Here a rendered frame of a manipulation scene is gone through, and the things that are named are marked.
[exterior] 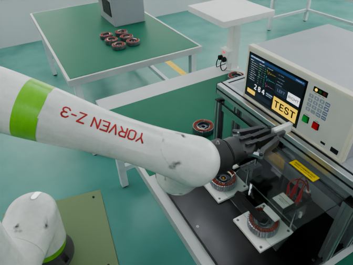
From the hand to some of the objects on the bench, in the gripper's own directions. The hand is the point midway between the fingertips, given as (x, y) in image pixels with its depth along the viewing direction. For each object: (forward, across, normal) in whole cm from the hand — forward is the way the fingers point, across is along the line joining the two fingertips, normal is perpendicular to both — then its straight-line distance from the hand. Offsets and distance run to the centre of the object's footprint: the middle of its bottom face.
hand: (281, 130), depth 89 cm
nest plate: (-3, -21, -41) cm, 46 cm away
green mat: (+20, -73, -43) cm, 87 cm away
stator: (-3, -21, -40) cm, 45 cm away
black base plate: (-1, -9, -43) cm, 44 cm away
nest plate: (-3, +4, -41) cm, 41 cm away
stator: (+11, -58, -43) cm, 73 cm away
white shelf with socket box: (+55, -99, -42) cm, 121 cm away
